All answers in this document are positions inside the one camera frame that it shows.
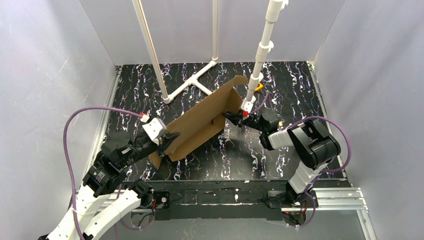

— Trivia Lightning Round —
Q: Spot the brown cardboard box sheet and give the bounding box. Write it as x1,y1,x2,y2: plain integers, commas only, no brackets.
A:
149,75,249,168

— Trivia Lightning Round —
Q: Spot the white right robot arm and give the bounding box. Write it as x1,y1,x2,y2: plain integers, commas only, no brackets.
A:
222,108,341,204

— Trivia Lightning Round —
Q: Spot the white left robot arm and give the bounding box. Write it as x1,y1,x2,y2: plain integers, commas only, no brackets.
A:
39,130,179,240

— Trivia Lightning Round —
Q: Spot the yellow tape measure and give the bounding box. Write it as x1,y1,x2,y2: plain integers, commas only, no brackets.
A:
254,82,264,92

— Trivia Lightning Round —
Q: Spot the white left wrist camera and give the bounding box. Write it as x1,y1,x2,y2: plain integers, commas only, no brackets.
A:
142,117,167,146

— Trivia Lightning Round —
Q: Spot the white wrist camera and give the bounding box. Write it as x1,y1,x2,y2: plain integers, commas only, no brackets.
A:
240,100,254,118
142,117,167,146

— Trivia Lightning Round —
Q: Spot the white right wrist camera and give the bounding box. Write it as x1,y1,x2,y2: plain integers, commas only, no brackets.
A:
240,100,254,118

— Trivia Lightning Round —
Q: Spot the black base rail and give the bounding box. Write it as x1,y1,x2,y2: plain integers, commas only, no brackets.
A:
120,178,307,222

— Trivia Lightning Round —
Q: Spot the white PVC pipe frame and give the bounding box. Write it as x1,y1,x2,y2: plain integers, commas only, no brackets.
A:
169,0,289,114

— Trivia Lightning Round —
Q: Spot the white wooden corner post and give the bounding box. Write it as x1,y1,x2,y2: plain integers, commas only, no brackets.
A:
132,0,170,104

